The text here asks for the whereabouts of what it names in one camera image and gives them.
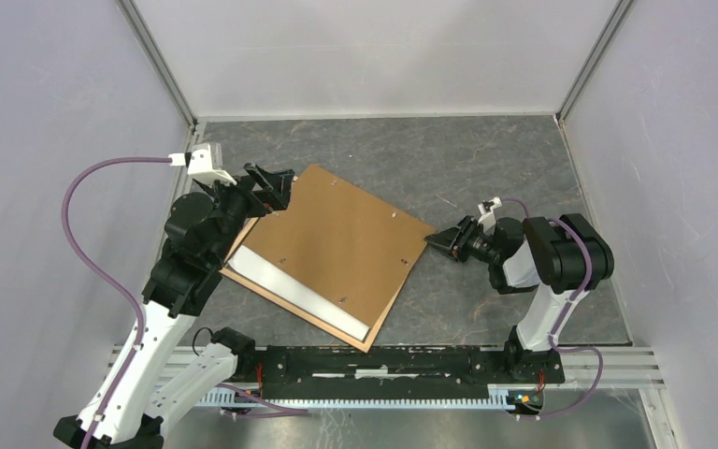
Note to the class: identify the brown cardboard backing board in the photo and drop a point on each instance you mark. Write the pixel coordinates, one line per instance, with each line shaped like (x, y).
(343, 242)

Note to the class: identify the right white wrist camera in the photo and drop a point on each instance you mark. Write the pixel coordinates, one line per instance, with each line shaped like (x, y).
(487, 219)

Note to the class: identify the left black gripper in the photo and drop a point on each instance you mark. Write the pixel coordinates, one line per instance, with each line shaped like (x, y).
(278, 184)

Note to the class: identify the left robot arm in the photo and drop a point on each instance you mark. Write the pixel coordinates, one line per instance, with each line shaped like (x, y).
(128, 410)

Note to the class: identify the landscape photo print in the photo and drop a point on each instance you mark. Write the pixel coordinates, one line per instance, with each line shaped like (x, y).
(254, 267)

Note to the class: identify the wooden picture frame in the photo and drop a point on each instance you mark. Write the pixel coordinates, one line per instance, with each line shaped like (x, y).
(363, 346)

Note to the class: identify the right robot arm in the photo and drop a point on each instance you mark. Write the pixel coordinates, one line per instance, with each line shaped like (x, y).
(559, 260)

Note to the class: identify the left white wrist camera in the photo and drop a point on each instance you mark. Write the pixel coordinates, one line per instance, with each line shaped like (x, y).
(203, 163)

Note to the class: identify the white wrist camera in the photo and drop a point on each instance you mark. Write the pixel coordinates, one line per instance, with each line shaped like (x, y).
(203, 163)
(487, 219)

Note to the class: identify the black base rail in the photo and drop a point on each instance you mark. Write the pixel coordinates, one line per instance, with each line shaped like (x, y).
(393, 372)

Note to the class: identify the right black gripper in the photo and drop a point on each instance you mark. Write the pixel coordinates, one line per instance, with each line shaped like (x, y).
(444, 239)

